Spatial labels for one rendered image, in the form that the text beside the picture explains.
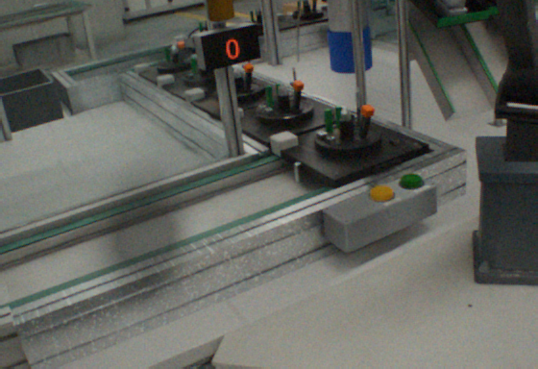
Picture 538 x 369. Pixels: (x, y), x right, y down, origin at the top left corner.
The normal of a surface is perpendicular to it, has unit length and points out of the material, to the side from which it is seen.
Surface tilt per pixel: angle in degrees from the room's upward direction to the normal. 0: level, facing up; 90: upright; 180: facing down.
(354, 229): 90
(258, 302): 0
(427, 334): 0
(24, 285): 0
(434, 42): 45
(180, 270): 90
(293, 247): 90
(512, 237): 90
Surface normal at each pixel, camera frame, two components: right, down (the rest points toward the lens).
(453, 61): 0.15, -0.39
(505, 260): -0.27, 0.43
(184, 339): -0.12, -0.90
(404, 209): 0.48, 0.30
